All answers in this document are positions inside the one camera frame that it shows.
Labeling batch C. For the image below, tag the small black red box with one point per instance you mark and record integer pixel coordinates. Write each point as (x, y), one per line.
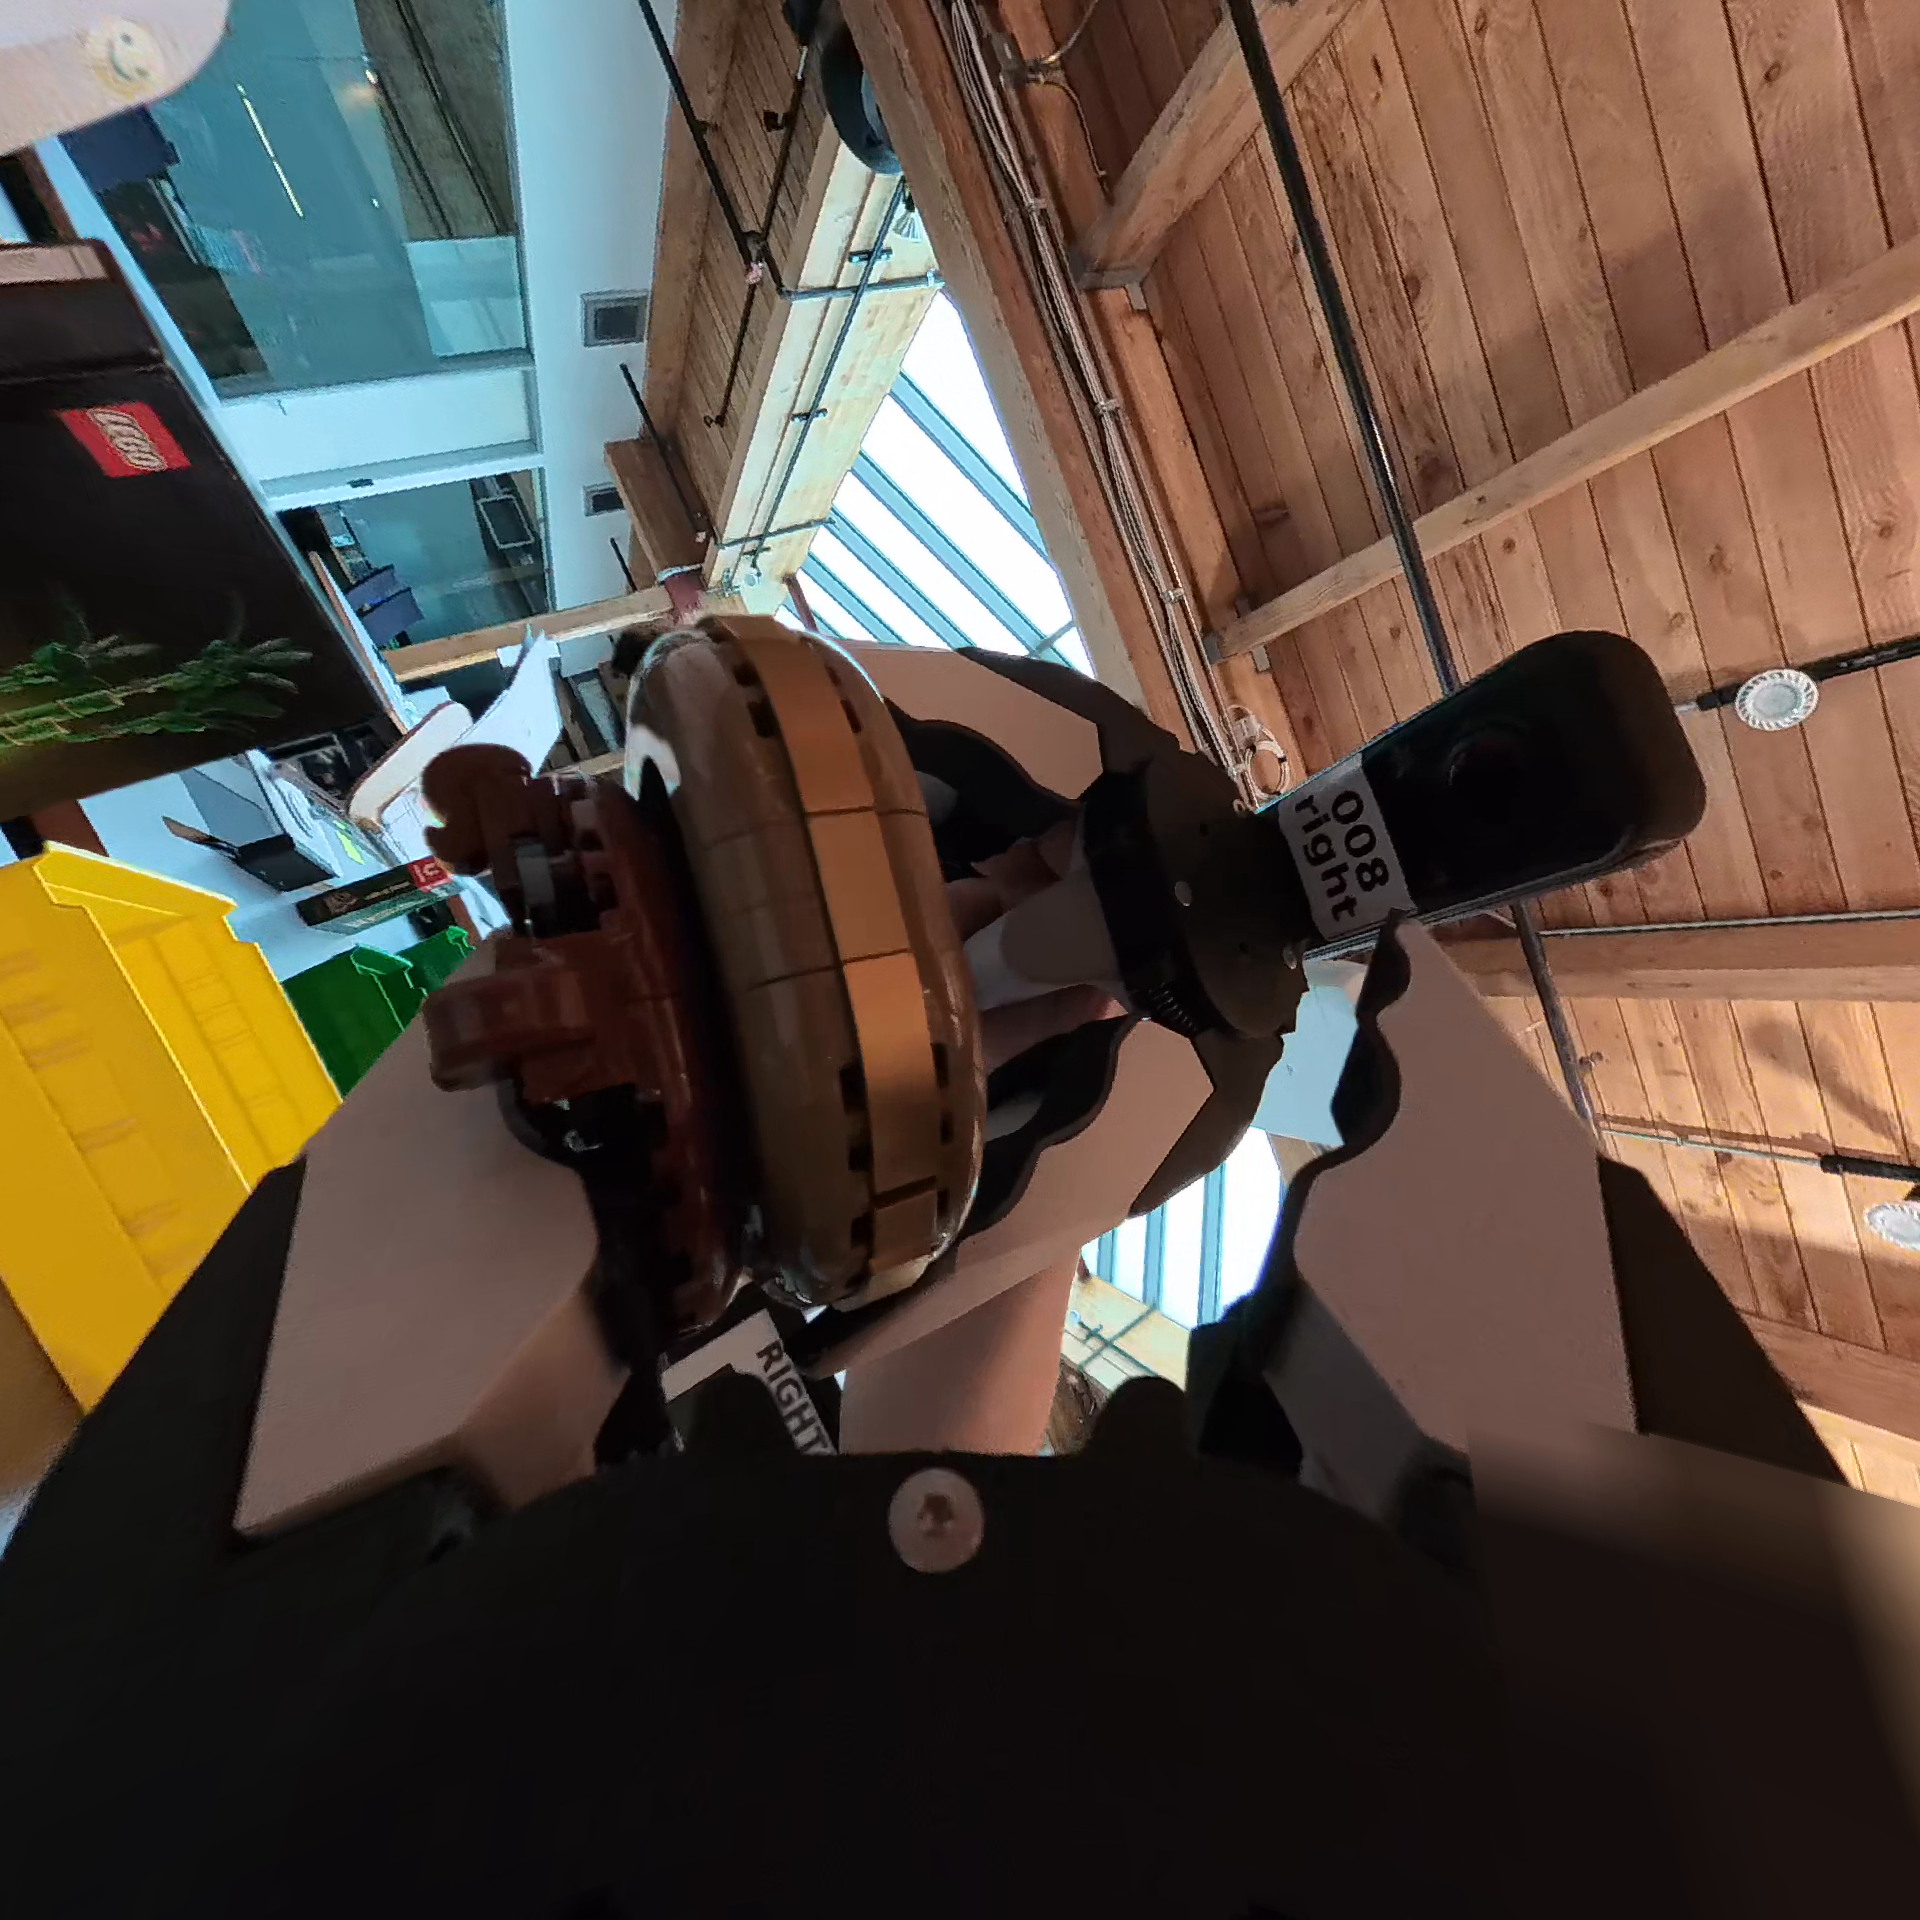
(375, 897)

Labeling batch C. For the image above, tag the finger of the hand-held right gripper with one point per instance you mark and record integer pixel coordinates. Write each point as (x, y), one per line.
(1004, 691)
(1049, 1186)

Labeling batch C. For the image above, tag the tan brick pot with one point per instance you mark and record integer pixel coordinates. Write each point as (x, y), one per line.
(839, 931)

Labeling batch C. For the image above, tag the yellow plastic bin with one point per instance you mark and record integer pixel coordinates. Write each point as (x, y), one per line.
(120, 1079)

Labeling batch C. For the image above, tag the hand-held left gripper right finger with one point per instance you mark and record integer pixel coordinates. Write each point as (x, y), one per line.
(1469, 1244)

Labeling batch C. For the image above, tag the black bamboo set box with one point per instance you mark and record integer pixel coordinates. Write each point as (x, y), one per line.
(148, 601)

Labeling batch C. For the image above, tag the round ceiling light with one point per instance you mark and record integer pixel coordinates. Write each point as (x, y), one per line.
(1896, 1225)
(1776, 700)

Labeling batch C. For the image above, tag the green plastic bin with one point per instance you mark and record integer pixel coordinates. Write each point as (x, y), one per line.
(375, 1005)

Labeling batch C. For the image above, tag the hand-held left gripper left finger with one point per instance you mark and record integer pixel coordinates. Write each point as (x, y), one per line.
(420, 1276)

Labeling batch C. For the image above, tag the person's right forearm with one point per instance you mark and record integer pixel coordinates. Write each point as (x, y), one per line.
(960, 1350)

